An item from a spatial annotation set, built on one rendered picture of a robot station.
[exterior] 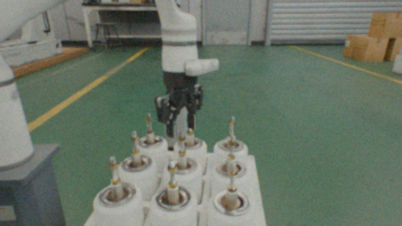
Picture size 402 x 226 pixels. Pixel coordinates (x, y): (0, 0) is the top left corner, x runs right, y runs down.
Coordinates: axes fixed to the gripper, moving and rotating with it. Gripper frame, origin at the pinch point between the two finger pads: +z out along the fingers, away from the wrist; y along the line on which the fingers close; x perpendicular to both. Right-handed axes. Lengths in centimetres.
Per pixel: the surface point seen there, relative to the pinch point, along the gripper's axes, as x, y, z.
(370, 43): 2, -364, 12
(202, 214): 9.0, 3.9, 17.5
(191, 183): 4.3, 1.7, 12.4
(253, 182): 13.0, -13.9, 17.4
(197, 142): -4.7, -11.8, 10.2
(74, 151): -74, -8, 36
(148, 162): -8.1, 4.2, 10.1
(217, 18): -267, -410, -17
